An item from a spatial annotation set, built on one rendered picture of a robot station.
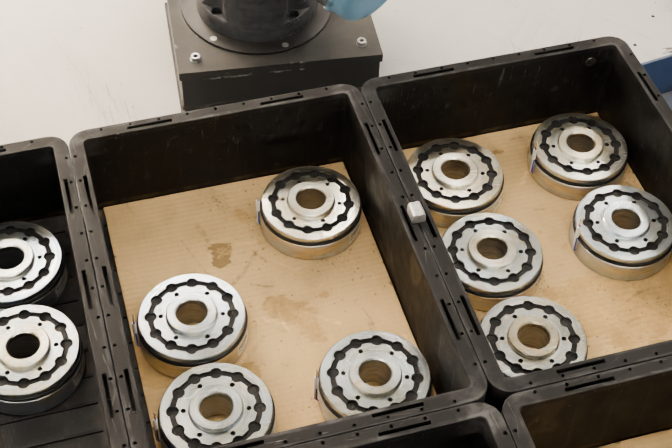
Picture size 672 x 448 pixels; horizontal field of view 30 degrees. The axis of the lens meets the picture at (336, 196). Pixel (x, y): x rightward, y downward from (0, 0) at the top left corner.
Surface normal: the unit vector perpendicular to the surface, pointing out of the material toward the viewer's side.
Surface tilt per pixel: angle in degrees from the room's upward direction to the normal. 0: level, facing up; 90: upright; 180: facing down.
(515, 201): 0
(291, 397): 0
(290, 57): 2
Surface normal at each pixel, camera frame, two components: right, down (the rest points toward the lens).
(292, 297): 0.03, -0.67
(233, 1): -0.38, 0.46
